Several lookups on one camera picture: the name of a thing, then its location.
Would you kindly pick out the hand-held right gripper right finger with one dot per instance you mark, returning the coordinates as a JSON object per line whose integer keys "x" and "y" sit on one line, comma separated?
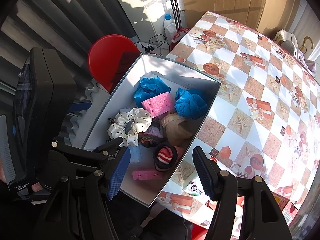
{"x": 203, "y": 175}

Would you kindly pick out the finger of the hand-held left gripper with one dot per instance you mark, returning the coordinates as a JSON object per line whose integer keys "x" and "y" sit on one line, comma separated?
{"x": 100, "y": 155}
{"x": 81, "y": 106}

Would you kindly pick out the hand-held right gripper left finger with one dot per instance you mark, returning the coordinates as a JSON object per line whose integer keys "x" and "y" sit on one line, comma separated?
{"x": 118, "y": 175}

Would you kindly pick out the light blue fluffy cloth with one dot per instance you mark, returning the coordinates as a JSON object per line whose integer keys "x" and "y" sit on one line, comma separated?
{"x": 136, "y": 155}

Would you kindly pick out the pink sponge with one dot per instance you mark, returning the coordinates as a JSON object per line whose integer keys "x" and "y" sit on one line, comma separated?
{"x": 157, "y": 103}
{"x": 147, "y": 174}

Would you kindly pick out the white polka-dot scrunchie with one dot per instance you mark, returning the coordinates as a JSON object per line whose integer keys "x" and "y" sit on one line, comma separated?
{"x": 130, "y": 125}

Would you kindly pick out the red white striped sock ball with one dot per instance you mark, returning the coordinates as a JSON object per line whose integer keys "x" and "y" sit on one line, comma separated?
{"x": 165, "y": 155}

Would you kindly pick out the dark purple knitted sock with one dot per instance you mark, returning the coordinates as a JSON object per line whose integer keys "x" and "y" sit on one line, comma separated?
{"x": 152, "y": 135}

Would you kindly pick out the beige fuzzy sock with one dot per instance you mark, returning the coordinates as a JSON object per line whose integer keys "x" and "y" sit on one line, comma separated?
{"x": 175, "y": 127}

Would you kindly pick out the blue plastic shoe cover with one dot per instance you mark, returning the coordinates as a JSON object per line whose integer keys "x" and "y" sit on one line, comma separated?
{"x": 151, "y": 87}
{"x": 191, "y": 103}

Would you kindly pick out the white cardboard box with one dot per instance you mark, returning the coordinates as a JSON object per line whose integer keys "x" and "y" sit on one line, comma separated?
{"x": 155, "y": 67}

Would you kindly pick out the person's left hand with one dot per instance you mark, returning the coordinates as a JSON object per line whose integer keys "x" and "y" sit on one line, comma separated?
{"x": 38, "y": 188}

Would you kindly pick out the floral tissue pack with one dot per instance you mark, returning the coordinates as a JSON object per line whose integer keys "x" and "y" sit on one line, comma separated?
{"x": 195, "y": 186}

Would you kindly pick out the red plastic chair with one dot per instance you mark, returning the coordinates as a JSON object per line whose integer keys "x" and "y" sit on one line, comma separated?
{"x": 105, "y": 55}

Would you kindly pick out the dark red garment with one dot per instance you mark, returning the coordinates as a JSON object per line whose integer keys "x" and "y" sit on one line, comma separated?
{"x": 125, "y": 67}

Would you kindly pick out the red plastic stool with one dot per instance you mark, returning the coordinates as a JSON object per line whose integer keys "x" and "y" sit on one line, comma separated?
{"x": 201, "y": 233}

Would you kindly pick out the person's leg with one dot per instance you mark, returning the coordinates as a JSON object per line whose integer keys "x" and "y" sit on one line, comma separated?
{"x": 155, "y": 222}

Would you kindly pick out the yellow red small box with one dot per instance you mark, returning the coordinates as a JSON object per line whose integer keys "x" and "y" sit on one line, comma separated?
{"x": 282, "y": 200}

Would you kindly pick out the grey curtain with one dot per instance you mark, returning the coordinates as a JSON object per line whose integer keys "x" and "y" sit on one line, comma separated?
{"x": 50, "y": 12}

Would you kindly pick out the black charger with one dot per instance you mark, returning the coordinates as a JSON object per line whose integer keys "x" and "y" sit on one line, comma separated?
{"x": 150, "y": 48}

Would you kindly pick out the checkered printed tablecloth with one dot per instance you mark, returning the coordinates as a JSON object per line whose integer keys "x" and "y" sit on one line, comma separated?
{"x": 250, "y": 92}

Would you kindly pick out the white bottle blue cap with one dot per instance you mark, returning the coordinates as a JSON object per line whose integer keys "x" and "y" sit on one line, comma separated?
{"x": 169, "y": 27}

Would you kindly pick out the red broom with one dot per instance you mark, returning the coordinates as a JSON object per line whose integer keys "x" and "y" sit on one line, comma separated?
{"x": 178, "y": 33}

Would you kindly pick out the red hooked metal pole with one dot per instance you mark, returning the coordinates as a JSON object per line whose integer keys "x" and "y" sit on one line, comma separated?
{"x": 170, "y": 2}

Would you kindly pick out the pale pink cloth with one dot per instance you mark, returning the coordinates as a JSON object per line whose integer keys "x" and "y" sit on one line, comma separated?
{"x": 307, "y": 62}

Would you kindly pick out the grey slipper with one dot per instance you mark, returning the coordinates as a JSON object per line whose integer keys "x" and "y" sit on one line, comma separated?
{"x": 290, "y": 47}

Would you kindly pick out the brown cardboard sheet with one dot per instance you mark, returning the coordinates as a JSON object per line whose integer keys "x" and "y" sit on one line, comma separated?
{"x": 237, "y": 0}

